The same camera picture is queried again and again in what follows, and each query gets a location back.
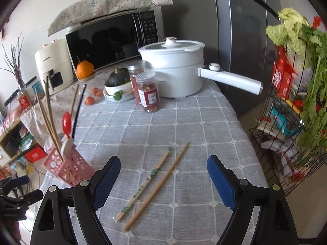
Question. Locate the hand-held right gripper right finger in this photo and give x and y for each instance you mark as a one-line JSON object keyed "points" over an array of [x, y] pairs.
{"points": [[221, 183]]}

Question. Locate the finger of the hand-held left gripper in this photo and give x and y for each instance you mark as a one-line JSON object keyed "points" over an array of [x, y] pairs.
{"points": [[21, 180], [30, 196]]}

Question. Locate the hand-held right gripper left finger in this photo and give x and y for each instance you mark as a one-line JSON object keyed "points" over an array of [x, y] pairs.
{"points": [[107, 181]]}

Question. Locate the green printed bamboo chopstick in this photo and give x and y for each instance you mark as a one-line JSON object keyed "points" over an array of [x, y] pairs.
{"points": [[136, 200], [131, 198]]}

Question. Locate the pink plastic basket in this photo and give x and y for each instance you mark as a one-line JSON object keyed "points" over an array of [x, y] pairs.
{"points": [[69, 171]]}

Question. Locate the plain bamboo chopstick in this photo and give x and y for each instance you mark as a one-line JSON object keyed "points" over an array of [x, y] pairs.
{"points": [[44, 114], [155, 187], [52, 122], [73, 99]]}

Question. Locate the red plastic spoon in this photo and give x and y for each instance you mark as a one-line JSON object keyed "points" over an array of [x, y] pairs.
{"points": [[67, 122]]}

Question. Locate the black chopstick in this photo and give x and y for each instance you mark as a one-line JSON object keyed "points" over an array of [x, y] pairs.
{"points": [[79, 109]]}

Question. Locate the red box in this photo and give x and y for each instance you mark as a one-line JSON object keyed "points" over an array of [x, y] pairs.
{"points": [[35, 154]]}

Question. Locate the wooden shelf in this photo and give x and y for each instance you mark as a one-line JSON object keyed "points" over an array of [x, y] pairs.
{"points": [[10, 137]]}

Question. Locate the white spoon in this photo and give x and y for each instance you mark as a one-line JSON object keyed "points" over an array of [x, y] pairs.
{"points": [[67, 146]]}

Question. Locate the grey checked tablecloth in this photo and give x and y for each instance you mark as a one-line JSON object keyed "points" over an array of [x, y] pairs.
{"points": [[191, 132]]}

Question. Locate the red label glass jar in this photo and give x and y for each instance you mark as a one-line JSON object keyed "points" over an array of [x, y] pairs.
{"points": [[23, 100]]}

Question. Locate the small tangerine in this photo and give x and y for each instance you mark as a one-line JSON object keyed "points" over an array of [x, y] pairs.
{"points": [[100, 92], [94, 91], [90, 100]]}

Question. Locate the green lime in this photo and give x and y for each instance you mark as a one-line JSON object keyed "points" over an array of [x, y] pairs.
{"points": [[117, 95]]}

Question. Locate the teal snack packet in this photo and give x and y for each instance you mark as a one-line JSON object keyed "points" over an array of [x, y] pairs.
{"points": [[286, 122]]}

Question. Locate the white bowl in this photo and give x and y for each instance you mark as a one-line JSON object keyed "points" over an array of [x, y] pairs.
{"points": [[112, 89]]}

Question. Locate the red label dried fruit jar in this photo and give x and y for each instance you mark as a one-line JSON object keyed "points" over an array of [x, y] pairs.
{"points": [[149, 97]]}

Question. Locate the goji berry jar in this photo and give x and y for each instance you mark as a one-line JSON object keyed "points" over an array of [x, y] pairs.
{"points": [[134, 86]]}

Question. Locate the dark green pumpkin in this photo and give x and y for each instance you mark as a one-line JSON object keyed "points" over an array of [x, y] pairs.
{"points": [[117, 79]]}

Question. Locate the white electric pot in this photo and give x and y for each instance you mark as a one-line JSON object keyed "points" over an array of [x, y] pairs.
{"points": [[176, 81]]}

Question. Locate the large orange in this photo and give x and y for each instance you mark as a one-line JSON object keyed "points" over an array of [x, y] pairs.
{"points": [[84, 71]]}

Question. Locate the dried branches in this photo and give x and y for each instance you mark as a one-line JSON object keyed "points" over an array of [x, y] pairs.
{"points": [[15, 63]]}

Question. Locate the cream air fryer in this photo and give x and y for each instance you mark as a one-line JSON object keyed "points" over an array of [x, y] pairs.
{"points": [[51, 61]]}

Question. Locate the red snack packets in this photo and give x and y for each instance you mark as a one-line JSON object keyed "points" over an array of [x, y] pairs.
{"points": [[282, 76]]}

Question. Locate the leafy green herbs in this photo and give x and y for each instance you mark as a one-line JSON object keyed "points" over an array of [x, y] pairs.
{"points": [[314, 94]]}

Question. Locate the black microwave oven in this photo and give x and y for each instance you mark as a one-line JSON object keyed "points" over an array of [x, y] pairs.
{"points": [[107, 43]]}

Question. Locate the grey refrigerator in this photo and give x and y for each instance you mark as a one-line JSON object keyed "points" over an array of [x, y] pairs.
{"points": [[242, 43]]}

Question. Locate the napa cabbage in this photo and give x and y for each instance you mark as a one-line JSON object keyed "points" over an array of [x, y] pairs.
{"points": [[288, 28]]}

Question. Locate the floral cloth cover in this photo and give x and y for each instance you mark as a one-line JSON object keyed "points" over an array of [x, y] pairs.
{"points": [[107, 5]]}

